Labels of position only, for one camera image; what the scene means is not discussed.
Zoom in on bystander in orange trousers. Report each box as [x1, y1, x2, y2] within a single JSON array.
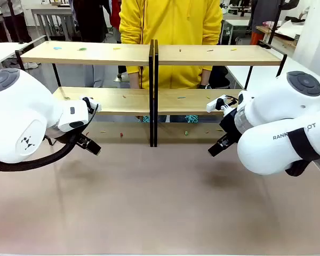
[[249, 0, 273, 45]]

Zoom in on black arm cable sleeve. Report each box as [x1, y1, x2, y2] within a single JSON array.
[[284, 159, 310, 177], [0, 102, 100, 172]]

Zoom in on white background table grey legs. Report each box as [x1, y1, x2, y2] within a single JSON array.
[[30, 5, 73, 41]]

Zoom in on bystander in red vest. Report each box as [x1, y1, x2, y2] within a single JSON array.
[[109, 0, 123, 44]]

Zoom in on white side table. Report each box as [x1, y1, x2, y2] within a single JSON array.
[[0, 42, 30, 70], [226, 56, 320, 91]]

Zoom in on black strap on right arm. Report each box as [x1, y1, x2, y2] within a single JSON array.
[[290, 127, 320, 162]]

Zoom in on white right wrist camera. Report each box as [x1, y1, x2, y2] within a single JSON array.
[[206, 97, 229, 114]]

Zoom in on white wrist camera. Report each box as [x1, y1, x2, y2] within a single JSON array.
[[206, 97, 229, 114], [81, 97, 102, 113]]

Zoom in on person left forearm yellow sleeve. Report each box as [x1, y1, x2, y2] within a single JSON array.
[[202, 29, 223, 72]]

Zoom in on wooden background workbench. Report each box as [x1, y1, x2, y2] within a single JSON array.
[[255, 24, 298, 49]]

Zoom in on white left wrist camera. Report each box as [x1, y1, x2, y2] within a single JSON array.
[[81, 97, 102, 113]]

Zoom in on wooden two-tier shelf black frame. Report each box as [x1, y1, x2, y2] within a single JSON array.
[[15, 39, 155, 147], [154, 39, 287, 147]]

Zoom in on person right hand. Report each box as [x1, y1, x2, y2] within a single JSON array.
[[130, 72, 141, 89]]

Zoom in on black right arm cable sleeve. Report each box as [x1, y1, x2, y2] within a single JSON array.
[[284, 159, 310, 177]]

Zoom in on black stand pole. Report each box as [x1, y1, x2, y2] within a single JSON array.
[[259, 0, 286, 50]]

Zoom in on bystander in black trousers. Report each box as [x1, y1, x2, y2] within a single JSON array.
[[2, 0, 33, 44]]

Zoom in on person torso yellow hoodie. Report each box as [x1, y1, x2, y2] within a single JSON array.
[[119, 0, 224, 90]]

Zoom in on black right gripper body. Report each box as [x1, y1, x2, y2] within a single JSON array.
[[220, 108, 242, 142]]

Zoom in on person right forearm yellow sleeve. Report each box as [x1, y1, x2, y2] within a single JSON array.
[[119, 29, 142, 75]]

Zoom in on black left arm cable sleeve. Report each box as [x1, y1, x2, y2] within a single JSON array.
[[0, 102, 100, 172]]

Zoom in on bystander in dark clothes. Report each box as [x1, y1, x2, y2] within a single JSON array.
[[71, 0, 109, 88]]

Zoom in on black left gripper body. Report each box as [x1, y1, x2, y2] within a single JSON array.
[[69, 132, 89, 147]]

